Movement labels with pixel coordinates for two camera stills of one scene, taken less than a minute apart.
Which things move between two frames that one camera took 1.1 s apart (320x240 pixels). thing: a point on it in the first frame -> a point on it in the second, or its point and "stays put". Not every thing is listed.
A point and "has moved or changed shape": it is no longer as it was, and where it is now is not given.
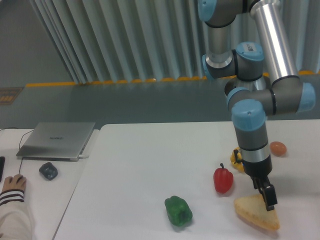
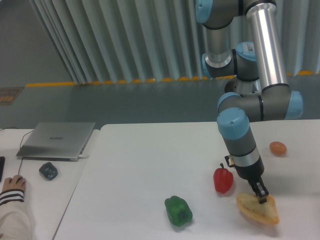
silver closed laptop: (56, 141) stays put
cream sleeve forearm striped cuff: (15, 222) stays put
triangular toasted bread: (254, 207) has moved or changed shape
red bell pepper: (223, 179) stays put
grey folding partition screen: (98, 41) stays put
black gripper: (258, 171) -> (250, 173)
